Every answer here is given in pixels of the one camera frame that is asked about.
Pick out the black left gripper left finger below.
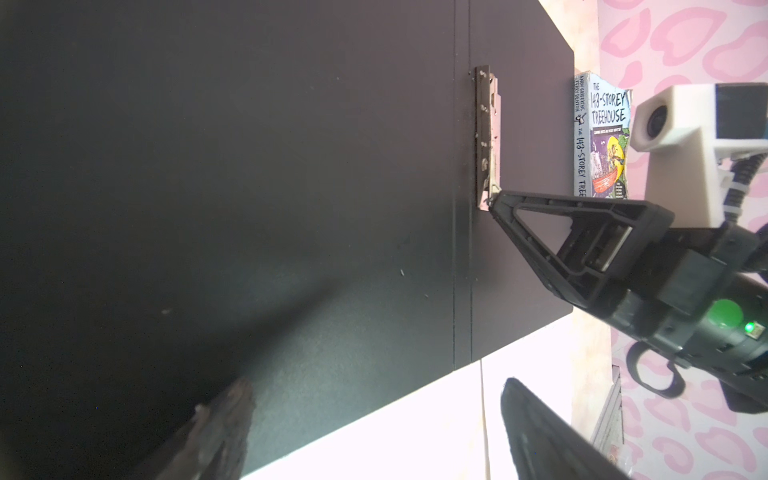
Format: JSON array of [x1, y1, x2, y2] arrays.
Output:
[[127, 378, 255, 480]]

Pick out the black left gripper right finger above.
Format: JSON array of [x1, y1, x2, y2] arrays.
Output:
[[501, 378, 628, 480]]

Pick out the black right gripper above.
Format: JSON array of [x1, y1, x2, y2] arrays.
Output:
[[489, 190, 767, 414]]

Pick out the printed paper sheet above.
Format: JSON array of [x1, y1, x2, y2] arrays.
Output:
[[250, 315, 574, 479]]

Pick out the teal folder with black inside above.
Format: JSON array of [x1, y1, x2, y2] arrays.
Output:
[[1, 1, 574, 479]]

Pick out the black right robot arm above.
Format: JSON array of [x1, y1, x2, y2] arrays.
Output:
[[489, 190, 767, 414]]

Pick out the treehouse storey book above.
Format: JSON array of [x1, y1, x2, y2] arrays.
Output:
[[573, 72, 632, 200]]

